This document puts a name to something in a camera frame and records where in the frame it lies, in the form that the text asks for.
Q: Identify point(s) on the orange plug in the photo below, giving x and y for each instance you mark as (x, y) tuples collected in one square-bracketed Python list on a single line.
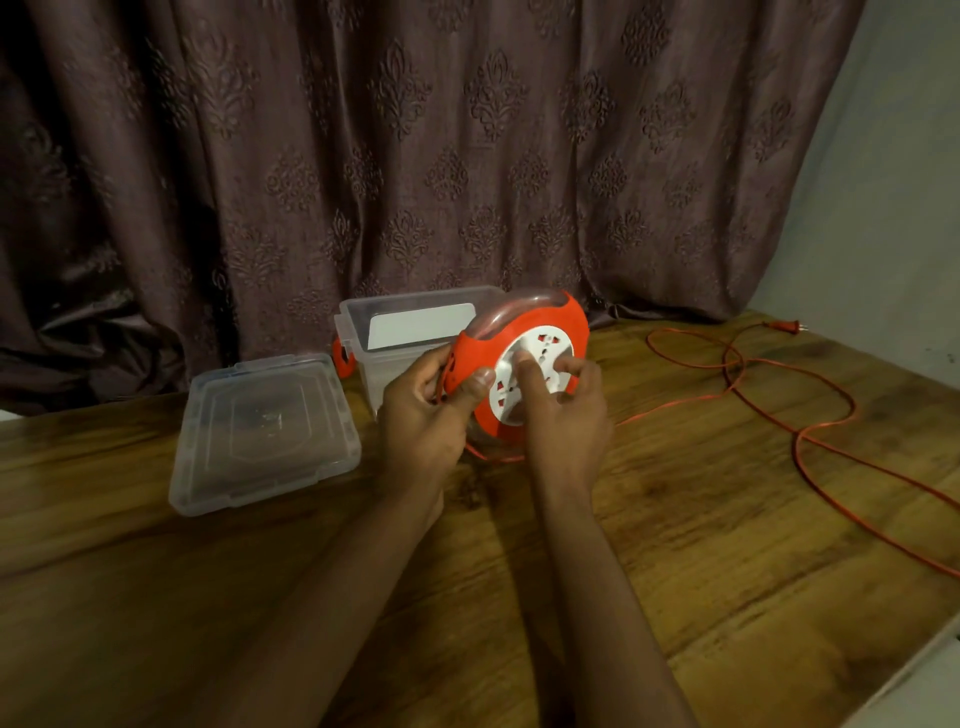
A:
[(784, 326)]

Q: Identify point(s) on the person's left forearm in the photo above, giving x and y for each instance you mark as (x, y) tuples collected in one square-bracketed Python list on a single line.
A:
[(315, 607)]

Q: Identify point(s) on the brown patterned curtain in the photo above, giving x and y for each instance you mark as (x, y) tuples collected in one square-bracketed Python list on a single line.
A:
[(390, 165)]

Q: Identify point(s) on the clear plastic storage box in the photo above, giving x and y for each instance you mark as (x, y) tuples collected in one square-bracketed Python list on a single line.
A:
[(409, 330)]

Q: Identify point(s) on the clear plastic box lid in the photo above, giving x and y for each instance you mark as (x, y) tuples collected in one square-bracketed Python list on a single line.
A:
[(262, 431)]

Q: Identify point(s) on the person's left thumb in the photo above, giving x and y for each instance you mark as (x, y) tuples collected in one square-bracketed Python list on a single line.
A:
[(474, 388)]

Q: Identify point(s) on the person's left hand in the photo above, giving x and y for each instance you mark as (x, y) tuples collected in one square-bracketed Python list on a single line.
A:
[(420, 431)]

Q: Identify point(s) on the orange box latch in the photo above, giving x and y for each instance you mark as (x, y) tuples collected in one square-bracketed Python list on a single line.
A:
[(343, 358)]

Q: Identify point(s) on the person's right forearm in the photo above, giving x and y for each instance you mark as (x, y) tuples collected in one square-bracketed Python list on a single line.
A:
[(607, 607)]

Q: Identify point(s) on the person's right hand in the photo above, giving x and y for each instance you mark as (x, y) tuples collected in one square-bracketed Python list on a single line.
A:
[(566, 431)]

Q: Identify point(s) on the person's right thumb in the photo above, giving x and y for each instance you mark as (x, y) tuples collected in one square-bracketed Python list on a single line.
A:
[(531, 382)]

